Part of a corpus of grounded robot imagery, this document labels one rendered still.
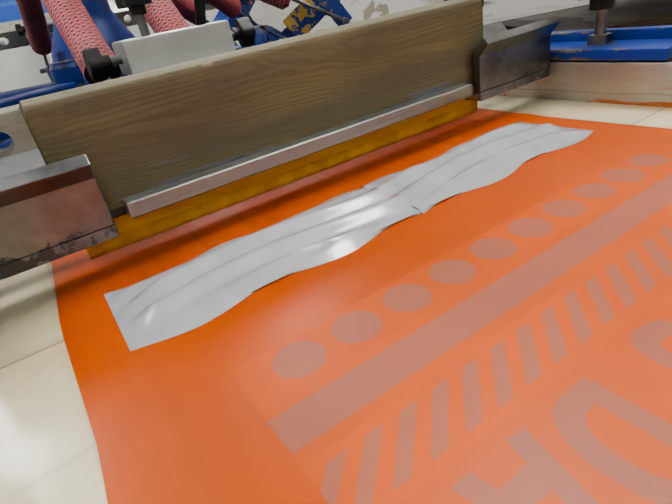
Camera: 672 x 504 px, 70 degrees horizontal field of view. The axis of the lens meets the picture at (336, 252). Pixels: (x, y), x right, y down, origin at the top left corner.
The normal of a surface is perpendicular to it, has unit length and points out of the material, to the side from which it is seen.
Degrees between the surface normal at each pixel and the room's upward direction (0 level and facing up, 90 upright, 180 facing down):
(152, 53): 90
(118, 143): 90
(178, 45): 90
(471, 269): 0
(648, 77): 90
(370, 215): 33
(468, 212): 0
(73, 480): 0
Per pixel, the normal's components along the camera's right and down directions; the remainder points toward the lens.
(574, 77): -0.82, 0.39
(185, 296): 0.23, -0.65
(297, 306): -0.17, -0.87
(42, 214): 0.55, 0.31
